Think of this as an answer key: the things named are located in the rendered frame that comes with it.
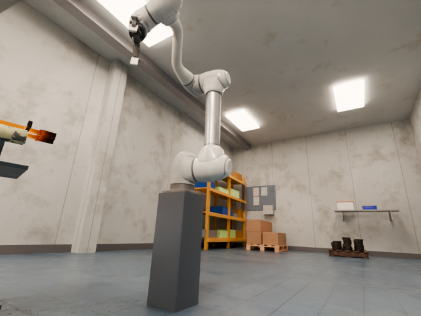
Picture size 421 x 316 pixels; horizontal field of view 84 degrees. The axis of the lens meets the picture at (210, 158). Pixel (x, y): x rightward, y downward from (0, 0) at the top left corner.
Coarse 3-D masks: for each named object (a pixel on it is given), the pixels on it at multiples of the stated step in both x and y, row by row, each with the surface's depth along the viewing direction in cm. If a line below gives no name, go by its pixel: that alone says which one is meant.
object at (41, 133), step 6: (0, 120) 135; (12, 126) 139; (18, 126) 141; (24, 126) 143; (30, 132) 146; (36, 132) 147; (42, 132) 150; (48, 132) 152; (48, 138) 152; (54, 138) 154
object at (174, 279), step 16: (176, 192) 136; (160, 208) 139; (176, 208) 132; (192, 208) 137; (160, 224) 135; (176, 224) 129; (192, 224) 135; (160, 240) 132; (176, 240) 126; (192, 240) 133; (160, 256) 129; (176, 256) 123; (192, 256) 131; (160, 272) 126; (176, 272) 120; (192, 272) 130; (160, 288) 123; (176, 288) 118; (192, 288) 128; (160, 304) 120; (176, 304) 116; (192, 304) 126
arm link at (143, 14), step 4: (140, 8) 114; (144, 8) 113; (136, 12) 114; (140, 12) 113; (144, 12) 113; (148, 12) 113; (140, 16) 113; (144, 16) 113; (148, 16) 113; (148, 20) 114; (152, 20) 115; (148, 24) 116; (152, 24) 117; (156, 24) 118; (148, 28) 117; (152, 28) 119; (148, 32) 119
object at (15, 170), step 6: (0, 162) 118; (6, 162) 120; (0, 168) 125; (6, 168) 124; (12, 168) 124; (18, 168) 123; (24, 168) 124; (0, 174) 141; (6, 174) 140; (12, 174) 139; (18, 174) 139
